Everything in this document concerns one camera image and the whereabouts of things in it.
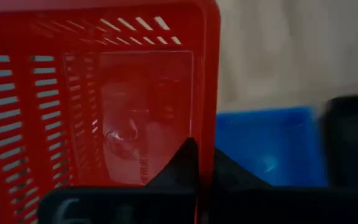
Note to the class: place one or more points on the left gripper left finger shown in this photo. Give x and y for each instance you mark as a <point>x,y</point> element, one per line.
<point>179,171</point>

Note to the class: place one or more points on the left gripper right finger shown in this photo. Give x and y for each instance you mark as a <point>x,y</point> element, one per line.
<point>235,174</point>

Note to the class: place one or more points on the blue slotted plastic basket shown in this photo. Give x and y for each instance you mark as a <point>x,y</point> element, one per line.
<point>259,140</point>

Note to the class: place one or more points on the red slotted plastic basket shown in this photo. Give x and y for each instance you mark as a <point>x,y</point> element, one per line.
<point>26,37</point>

